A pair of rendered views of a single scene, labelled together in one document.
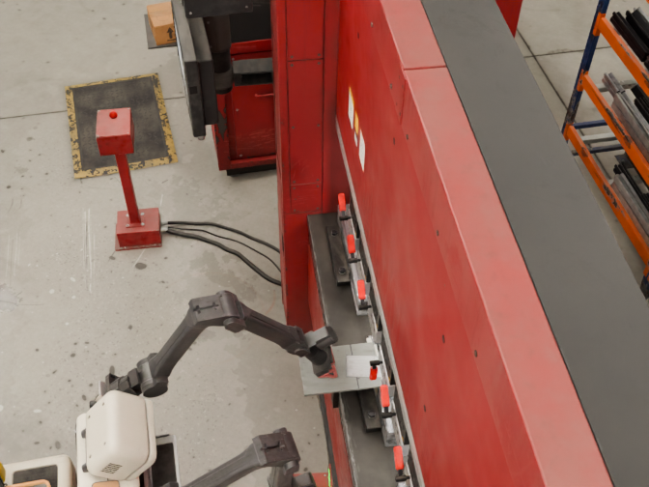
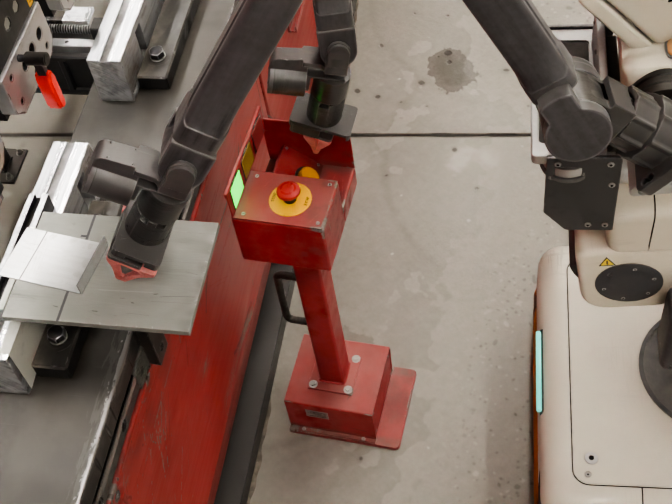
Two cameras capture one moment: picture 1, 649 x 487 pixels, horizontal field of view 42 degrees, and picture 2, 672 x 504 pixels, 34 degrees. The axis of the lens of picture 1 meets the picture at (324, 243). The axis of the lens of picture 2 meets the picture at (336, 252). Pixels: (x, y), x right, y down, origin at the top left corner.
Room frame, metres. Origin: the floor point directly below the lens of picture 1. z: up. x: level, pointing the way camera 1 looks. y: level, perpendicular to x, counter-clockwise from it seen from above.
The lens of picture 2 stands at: (2.31, 0.63, 2.19)
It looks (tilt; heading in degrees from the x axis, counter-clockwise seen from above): 53 degrees down; 207
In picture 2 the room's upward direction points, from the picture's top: 11 degrees counter-clockwise
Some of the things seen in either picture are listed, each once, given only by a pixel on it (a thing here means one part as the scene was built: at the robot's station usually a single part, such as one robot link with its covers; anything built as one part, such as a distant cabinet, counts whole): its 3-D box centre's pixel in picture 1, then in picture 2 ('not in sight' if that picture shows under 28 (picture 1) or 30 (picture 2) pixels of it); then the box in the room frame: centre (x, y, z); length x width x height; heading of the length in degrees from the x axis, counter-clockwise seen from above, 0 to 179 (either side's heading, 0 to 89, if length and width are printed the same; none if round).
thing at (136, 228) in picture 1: (126, 180); not in sight; (3.11, 1.02, 0.41); 0.25 x 0.20 x 0.83; 99
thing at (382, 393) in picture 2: not in sight; (351, 388); (1.24, 0.07, 0.06); 0.25 x 0.20 x 0.12; 94
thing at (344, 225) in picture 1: (354, 257); not in sight; (2.18, -0.12, 0.92); 0.50 x 0.06 x 0.10; 9
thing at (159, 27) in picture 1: (170, 18); not in sight; (3.62, 0.78, 1.04); 0.30 x 0.26 x 0.12; 13
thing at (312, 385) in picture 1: (339, 368); (113, 270); (1.61, -0.06, 1.00); 0.26 x 0.18 x 0.01; 99
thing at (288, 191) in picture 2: not in sight; (289, 195); (1.28, 0.05, 0.79); 0.04 x 0.04 x 0.04
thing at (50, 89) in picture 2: (375, 369); (42, 80); (1.47, -0.17, 1.20); 0.04 x 0.02 x 0.10; 99
